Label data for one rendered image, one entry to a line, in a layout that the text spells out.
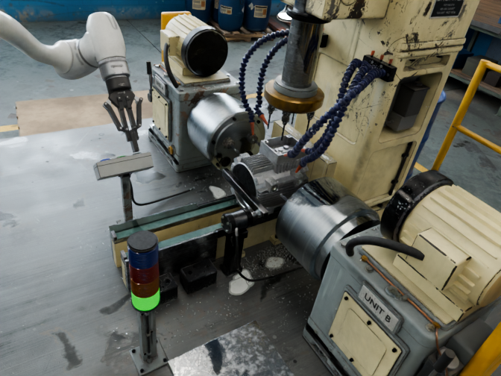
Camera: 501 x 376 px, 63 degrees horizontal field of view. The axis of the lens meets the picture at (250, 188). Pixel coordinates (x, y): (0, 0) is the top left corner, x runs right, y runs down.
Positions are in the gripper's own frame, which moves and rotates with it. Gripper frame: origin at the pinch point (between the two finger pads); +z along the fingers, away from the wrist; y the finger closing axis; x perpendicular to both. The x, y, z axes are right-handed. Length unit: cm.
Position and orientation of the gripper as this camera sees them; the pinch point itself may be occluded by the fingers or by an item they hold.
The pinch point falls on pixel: (133, 141)
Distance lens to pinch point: 137.2
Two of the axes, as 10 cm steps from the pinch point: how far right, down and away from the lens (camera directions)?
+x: -4.8, 0.9, 8.7
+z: 2.5, 9.7, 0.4
